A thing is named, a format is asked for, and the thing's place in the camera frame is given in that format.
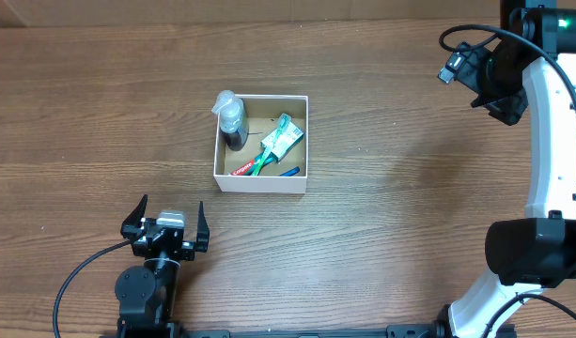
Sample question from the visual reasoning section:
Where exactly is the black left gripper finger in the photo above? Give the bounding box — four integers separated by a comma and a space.
195, 202, 210, 253
120, 194, 148, 238

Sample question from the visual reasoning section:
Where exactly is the Colgate toothpaste tube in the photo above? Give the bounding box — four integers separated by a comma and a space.
229, 153, 275, 176

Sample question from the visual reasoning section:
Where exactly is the blue disposable razor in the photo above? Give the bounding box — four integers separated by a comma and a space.
281, 166, 301, 177

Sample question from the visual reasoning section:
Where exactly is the green white soap box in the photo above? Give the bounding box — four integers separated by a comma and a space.
260, 121, 304, 161

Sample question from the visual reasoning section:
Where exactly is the green white toothbrush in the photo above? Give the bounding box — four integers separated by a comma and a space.
252, 113, 291, 177

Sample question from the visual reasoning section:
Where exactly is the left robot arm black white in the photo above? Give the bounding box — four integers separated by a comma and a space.
115, 196, 210, 338

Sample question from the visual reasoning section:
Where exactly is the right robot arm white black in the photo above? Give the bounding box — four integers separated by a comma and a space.
387, 1, 576, 337

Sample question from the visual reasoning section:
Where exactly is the white cardboard box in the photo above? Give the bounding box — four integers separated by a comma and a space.
213, 94, 309, 194

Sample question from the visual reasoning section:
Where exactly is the clear pump bottle dark liquid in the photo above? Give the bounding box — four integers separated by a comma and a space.
211, 90, 249, 151

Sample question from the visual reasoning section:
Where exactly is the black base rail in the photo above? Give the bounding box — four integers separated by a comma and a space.
99, 321, 518, 338

